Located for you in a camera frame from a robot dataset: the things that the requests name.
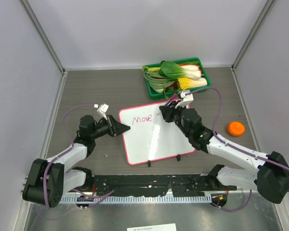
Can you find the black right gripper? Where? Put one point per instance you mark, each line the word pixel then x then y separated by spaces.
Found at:
pixel 168 111

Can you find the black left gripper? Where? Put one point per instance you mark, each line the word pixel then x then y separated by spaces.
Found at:
pixel 115 128

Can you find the magenta capped whiteboard marker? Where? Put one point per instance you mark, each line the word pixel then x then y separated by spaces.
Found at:
pixel 170 99

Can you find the pink framed whiteboard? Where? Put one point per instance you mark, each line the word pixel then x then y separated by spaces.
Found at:
pixel 150 137

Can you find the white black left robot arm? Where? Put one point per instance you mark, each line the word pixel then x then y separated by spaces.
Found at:
pixel 49 179

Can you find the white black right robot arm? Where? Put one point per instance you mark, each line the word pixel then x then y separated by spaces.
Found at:
pixel 268 174

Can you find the green plastic tray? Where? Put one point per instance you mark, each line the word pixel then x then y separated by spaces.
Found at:
pixel 175 89

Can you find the yellow leaf cabbage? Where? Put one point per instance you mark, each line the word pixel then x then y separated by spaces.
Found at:
pixel 188 83

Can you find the green bok choy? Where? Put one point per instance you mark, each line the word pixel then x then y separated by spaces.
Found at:
pixel 172 70

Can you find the green long beans bundle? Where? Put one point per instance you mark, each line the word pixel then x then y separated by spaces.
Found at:
pixel 157 81

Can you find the red chili pepper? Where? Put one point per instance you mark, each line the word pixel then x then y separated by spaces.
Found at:
pixel 191 67

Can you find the orange ball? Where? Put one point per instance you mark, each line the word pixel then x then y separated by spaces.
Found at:
pixel 235 129

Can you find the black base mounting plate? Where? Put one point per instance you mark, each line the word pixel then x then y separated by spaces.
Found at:
pixel 181 185

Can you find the white paper label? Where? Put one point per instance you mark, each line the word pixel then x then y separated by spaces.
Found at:
pixel 163 227

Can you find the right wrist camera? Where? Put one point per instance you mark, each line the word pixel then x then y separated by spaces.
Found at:
pixel 185 98

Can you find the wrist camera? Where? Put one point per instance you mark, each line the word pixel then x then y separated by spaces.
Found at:
pixel 185 98
pixel 102 109

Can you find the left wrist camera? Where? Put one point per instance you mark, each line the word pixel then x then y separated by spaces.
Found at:
pixel 102 109

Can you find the grey slotted cable duct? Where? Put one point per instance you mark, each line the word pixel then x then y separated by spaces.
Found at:
pixel 111 200

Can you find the right aluminium frame post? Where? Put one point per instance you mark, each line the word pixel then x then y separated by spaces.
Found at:
pixel 253 32

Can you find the aluminium frame post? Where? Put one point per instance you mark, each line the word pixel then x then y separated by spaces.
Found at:
pixel 40 31
pixel 253 32

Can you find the left aluminium frame post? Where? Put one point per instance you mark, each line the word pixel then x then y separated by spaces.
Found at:
pixel 40 31

